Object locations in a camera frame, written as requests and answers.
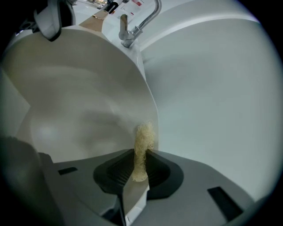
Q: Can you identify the chrome faucet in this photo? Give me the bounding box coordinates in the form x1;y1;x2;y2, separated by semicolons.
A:
118;0;162;48

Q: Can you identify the beige frying pan wooden handle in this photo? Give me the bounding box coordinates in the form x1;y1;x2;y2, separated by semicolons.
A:
1;10;160;165

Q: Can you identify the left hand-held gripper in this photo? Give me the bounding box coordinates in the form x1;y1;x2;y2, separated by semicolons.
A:
16;0;77;42

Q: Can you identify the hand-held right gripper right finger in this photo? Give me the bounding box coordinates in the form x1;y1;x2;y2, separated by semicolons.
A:
130;149;257;226

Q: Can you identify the yellow sponge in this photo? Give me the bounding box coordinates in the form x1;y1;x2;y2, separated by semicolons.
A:
132;121;155;183

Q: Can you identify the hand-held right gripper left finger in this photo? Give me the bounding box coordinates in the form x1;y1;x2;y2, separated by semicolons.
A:
42;149;136;226

